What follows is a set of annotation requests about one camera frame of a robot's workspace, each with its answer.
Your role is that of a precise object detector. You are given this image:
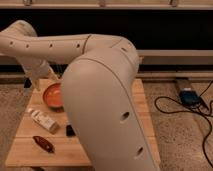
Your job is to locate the black sponge block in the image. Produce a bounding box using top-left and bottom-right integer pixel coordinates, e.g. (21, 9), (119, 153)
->
(66, 125), (75, 137)

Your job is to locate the orange bowl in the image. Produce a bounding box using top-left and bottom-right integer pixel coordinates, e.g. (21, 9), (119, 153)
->
(42, 83), (63, 109)

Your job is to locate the black cable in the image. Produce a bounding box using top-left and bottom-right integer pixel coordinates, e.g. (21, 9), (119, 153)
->
(153, 79), (213, 169)

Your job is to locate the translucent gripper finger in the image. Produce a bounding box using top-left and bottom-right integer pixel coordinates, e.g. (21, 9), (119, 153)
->
(48, 68), (61, 82)
(32, 80), (40, 91)

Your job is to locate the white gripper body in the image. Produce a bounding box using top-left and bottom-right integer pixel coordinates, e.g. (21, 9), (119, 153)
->
(24, 60), (51, 82)

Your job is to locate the blue power adapter box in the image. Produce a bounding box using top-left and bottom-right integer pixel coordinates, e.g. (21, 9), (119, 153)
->
(179, 90), (200, 106)

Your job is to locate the white rectangular bottle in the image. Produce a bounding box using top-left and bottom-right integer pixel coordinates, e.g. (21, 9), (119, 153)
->
(27, 108), (59, 134)

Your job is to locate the wooden table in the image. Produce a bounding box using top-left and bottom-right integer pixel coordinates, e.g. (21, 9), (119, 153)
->
(4, 78), (162, 168)

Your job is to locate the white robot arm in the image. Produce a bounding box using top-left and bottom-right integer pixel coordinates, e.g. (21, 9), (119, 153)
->
(0, 20), (160, 171)

